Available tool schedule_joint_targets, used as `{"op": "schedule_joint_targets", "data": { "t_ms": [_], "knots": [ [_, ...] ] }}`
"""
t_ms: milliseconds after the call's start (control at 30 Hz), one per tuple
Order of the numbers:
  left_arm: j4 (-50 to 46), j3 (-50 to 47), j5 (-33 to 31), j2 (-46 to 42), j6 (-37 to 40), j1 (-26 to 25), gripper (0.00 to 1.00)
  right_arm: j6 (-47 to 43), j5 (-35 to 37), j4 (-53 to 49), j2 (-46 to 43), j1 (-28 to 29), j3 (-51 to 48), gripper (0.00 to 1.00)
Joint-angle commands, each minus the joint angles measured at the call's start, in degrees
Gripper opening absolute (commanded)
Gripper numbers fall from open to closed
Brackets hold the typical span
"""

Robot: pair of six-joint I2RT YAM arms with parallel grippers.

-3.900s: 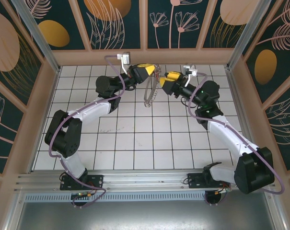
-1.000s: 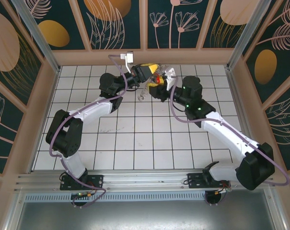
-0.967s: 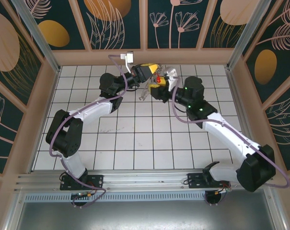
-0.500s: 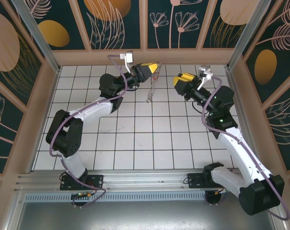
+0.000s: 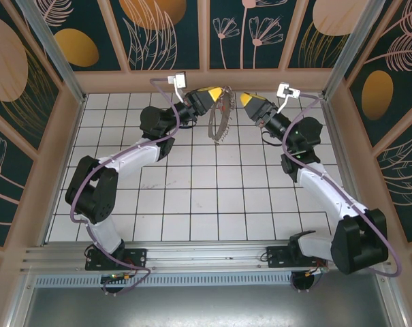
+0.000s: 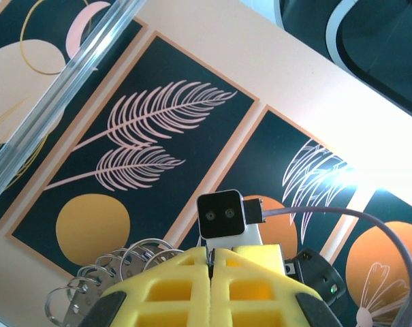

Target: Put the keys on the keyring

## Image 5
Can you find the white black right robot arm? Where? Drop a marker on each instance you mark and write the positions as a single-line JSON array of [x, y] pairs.
[[325, 194]]

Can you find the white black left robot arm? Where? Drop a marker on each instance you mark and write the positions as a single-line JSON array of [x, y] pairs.
[[130, 156]]

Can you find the grey metal sheet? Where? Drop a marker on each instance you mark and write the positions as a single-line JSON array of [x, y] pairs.
[[205, 306]]

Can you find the aluminium side rail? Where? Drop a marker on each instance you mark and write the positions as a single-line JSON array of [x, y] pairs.
[[78, 119], [331, 112]]

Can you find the aluminium frame post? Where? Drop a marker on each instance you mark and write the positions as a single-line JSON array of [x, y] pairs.
[[20, 306], [54, 51], [394, 306], [350, 51]]

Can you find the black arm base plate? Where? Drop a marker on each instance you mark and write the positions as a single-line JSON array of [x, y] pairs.
[[137, 259], [277, 255]]

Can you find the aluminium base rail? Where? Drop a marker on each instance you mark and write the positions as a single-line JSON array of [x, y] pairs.
[[205, 255]]

